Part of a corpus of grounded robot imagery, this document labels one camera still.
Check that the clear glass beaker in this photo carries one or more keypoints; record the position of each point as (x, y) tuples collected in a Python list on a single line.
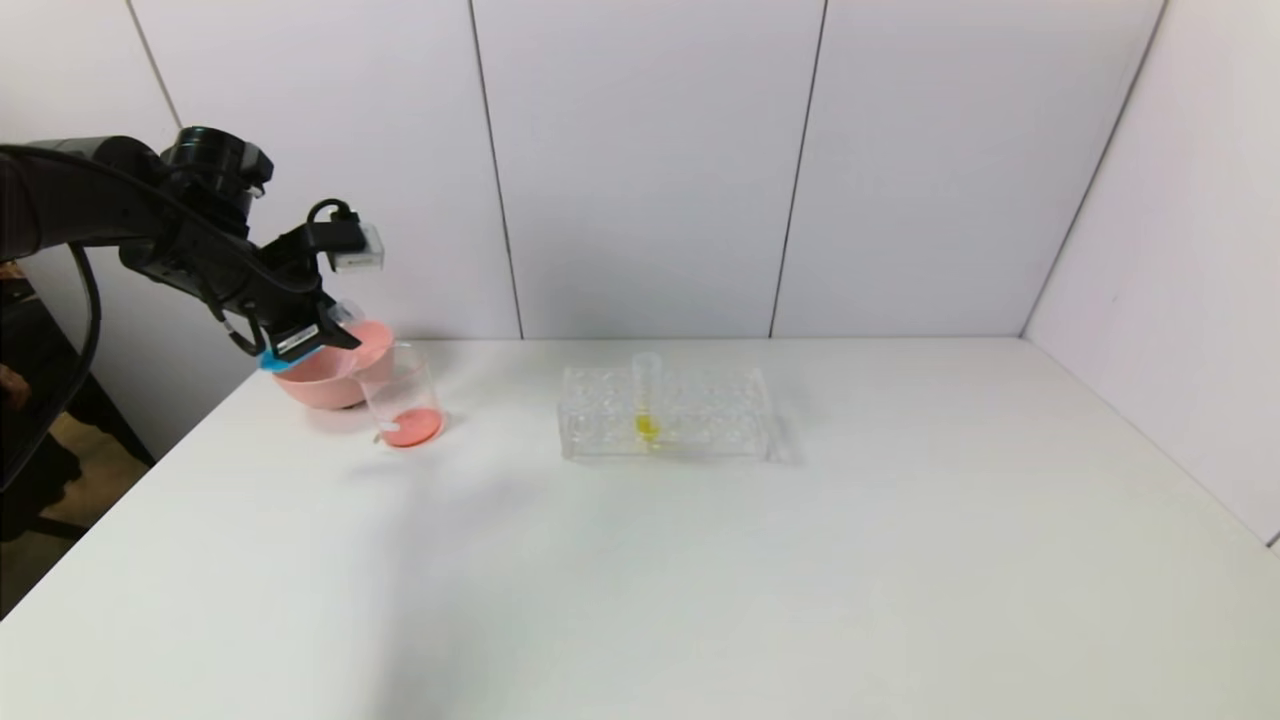
[(400, 385)]

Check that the test tube with yellow pigment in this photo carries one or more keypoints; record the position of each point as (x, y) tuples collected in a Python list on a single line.
[(647, 427)]

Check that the clear acrylic test tube rack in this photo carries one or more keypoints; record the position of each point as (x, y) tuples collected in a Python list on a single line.
[(740, 420)]

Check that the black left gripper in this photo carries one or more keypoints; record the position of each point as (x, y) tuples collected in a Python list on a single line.
[(297, 341)]

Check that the bare person hand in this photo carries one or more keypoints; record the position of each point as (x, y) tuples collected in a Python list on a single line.
[(12, 388)]

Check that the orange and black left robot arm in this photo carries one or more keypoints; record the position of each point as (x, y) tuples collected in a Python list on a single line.
[(70, 195)]

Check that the pink plastic bowl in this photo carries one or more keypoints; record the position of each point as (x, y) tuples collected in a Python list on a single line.
[(335, 385)]

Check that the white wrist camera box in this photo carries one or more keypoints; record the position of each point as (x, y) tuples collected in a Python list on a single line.
[(362, 256)]

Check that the test tube with blue pigment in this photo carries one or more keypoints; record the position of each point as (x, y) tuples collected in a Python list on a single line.
[(270, 362)]

